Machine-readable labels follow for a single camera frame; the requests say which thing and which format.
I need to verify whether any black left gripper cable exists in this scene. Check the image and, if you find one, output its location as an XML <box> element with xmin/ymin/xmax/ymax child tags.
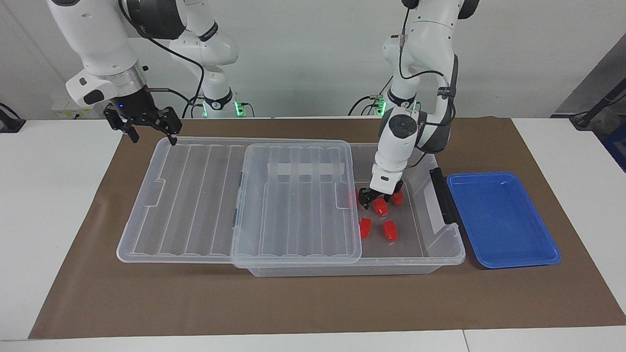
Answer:
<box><xmin>398</xmin><ymin>0</ymin><xmax>458</xmax><ymax>142</ymax></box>

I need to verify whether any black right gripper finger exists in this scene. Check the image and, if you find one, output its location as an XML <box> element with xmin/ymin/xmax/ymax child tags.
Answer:
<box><xmin>151</xmin><ymin>107</ymin><xmax>183</xmax><ymax>146</ymax></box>
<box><xmin>104</xmin><ymin>107</ymin><xmax>140</xmax><ymax>144</ymax></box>

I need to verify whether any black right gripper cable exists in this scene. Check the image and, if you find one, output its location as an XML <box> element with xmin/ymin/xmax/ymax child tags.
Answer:
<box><xmin>117</xmin><ymin>0</ymin><xmax>206</xmax><ymax>120</ymax></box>

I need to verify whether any white wall power strip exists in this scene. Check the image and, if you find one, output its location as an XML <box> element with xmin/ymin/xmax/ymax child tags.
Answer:
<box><xmin>51</xmin><ymin>100</ymin><xmax>81</xmax><ymax>119</ymax></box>

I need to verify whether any blue plastic tray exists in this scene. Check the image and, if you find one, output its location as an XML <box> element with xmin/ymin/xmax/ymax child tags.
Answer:
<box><xmin>446</xmin><ymin>171</ymin><xmax>561</xmax><ymax>269</ymax></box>

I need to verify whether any brown table mat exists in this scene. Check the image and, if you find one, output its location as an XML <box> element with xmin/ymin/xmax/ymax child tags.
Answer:
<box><xmin>28</xmin><ymin>116</ymin><xmax>626</xmax><ymax>339</ymax></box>

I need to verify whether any black device with cable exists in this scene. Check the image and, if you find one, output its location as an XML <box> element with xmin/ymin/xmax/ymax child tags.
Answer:
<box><xmin>0</xmin><ymin>103</ymin><xmax>26</xmax><ymax>133</ymax></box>

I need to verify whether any black tripod stand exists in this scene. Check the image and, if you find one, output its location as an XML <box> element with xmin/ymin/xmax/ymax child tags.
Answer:
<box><xmin>570</xmin><ymin>78</ymin><xmax>626</xmax><ymax>130</ymax></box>

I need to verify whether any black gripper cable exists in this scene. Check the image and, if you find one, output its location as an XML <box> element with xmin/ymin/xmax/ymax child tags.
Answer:
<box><xmin>398</xmin><ymin>0</ymin><xmax>458</xmax><ymax>142</ymax></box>
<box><xmin>117</xmin><ymin>0</ymin><xmax>206</xmax><ymax>120</ymax></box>

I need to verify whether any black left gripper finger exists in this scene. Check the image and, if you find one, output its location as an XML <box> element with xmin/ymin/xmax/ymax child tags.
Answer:
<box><xmin>356</xmin><ymin>188</ymin><xmax>375</xmax><ymax>212</ymax></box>
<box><xmin>384</xmin><ymin>182</ymin><xmax>405</xmax><ymax>203</ymax></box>

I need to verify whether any blue crate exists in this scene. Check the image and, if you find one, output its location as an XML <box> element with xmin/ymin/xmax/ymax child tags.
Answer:
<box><xmin>602</xmin><ymin>122</ymin><xmax>626</xmax><ymax>172</ymax></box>

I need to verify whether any black box latch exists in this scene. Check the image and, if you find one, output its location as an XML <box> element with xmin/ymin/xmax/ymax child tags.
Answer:
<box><xmin>234</xmin><ymin>171</ymin><xmax>244</xmax><ymax>231</ymax></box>
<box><xmin>429</xmin><ymin>167</ymin><xmax>459</xmax><ymax>225</ymax></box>

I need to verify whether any clear plastic storage box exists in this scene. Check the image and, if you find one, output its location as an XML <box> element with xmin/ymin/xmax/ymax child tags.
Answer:
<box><xmin>234</xmin><ymin>142</ymin><xmax>466</xmax><ymax>278</ymax></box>

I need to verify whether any clear ribbed plastic lid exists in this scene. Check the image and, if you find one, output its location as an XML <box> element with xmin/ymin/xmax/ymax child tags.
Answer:
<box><xmin>116</xmin><ymin>137</ymin><xmax>362</xmax><ymax>267</ymax></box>

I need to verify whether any black base cable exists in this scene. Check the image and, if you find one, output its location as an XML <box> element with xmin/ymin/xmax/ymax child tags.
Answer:
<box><xmin>182</xmin><ymin>93</ymin><xmax>206</xmax><ymax>119</ymax></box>
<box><xmin>348</xmin><ymin>90</ymin><xmax>392</xmax><ymax>116</ymax></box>

